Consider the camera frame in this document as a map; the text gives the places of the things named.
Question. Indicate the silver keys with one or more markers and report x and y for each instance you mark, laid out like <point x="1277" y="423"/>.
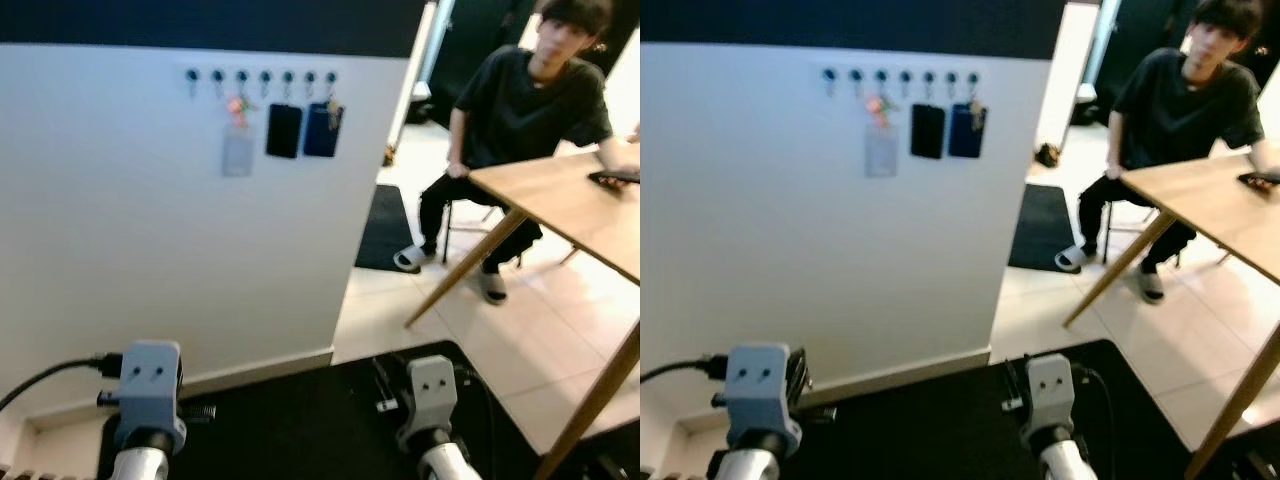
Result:
<point x="977" y="112"/>
<point x="335" y="110"/>

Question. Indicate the keys with orange tag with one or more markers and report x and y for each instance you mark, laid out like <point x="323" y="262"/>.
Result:
<point x="878" y="105"/>
<point x="237" y="105"/>

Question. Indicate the large black floor mat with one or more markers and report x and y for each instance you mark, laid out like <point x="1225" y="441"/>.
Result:
<point x="300" y="430"/>
<point x="930" y="430"/>

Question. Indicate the white slide sandal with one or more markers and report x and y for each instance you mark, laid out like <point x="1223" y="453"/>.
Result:
<point x="1152" y="288"/>
<point x="412" y="260"/>
<point x="1073" y="260"/>
<point x="493" y="288"/>

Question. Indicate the black folding chair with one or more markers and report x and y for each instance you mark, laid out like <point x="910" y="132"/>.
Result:
<point x="1106" y="240"/>
<point x="445" y="240"/>

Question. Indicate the small black door mat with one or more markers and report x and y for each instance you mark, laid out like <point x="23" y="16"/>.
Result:
<point x="1040" y="225"/>
<point x="385" y="225"/>

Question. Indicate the brown shoes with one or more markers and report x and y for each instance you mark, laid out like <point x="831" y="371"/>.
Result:
<point x="389" y="156"/>
<point x="1048" y="156"/>

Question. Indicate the clear card holder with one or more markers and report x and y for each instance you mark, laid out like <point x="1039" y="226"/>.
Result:
<point x="238" y="155"/>
<point x="881" y="155"/>

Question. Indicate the blue card holder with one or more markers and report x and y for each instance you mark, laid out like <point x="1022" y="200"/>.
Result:
<point x="318" y="138"/>
<point x="961" y="138"/>

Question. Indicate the black card holder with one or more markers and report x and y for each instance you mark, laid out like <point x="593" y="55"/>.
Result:
<point x="927" y="132"/>
<point x="284" y="132"/>

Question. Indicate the black phone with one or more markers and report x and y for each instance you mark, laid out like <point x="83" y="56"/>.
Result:
<point x="1262" y="180"/>
<point x="615" y="179"/>

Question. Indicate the person in dark clothes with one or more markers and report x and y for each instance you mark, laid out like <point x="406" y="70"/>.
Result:
<point x="1180" y="105"/>
<point x="530" y="100"/>

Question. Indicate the dark door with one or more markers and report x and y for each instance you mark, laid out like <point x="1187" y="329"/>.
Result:
<point x="470" y="50"/>
<point x="1130" y="45"/>

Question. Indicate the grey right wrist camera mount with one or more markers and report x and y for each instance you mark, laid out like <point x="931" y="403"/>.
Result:
<point x="1050" y="390"/>
<point x="432" y="390"/>

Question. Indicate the blue wall hook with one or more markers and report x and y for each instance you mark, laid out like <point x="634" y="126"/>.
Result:
<point x="217" y="74"/>
<point x="905" y="76"/>
<point x="972" y="77"/>
<point x="829" y="74"/>
<point x="287" y="76"/>
<point x="192" y="74"/>
<point x="309" y="77"/>
<point x="265" y="76"/>
<point x="856" y="75"/>
<point x="951" y="77"/>
<point x="881" y="76"/>
<point x="330" y="77"/>
<point x="928" y="77"/>
<point x="241" y="75"/>

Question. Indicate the white hook rail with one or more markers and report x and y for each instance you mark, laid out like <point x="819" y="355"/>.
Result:
<point x="253" y="68"/>
<point x="893" y="68"/>

